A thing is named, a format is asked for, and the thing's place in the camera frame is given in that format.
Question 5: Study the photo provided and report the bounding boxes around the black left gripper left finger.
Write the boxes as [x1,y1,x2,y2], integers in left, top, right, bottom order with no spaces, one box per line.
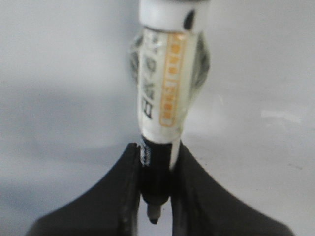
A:
[27,143,140,236]

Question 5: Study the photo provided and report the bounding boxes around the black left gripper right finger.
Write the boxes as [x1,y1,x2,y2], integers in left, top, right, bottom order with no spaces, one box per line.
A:
[171,145,293,236]

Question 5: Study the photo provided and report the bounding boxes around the white whiteboard with aluminium frame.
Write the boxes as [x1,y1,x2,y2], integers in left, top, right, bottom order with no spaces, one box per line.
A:
[0,0,315,236]

